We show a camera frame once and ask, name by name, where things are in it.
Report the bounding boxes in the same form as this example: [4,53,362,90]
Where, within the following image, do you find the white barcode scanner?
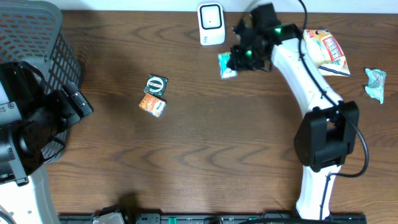
[197,2,226,46]

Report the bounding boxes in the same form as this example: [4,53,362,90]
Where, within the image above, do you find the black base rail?
[58,212,367,224]

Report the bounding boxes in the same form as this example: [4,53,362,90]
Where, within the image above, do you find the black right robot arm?
[226,3,359,221]

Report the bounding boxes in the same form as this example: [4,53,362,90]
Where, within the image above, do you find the grey plastic mesh basket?
[1,1,82,163]

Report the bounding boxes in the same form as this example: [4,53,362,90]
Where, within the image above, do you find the white blue snack bag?
[303,29,351,77]

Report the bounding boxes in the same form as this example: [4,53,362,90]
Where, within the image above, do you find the dark green round-label packet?
[144,74,168,98]

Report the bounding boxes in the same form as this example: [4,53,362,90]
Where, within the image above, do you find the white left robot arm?
[1,61,94,223]

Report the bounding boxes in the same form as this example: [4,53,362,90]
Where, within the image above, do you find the teal white drink carton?
[218,52,238,79]

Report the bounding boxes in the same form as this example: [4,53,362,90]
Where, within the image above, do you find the teal snack packet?
[364,68,386,104]

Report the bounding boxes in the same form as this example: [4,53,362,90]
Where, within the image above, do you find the orange juice carton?
[139,93,167,118]

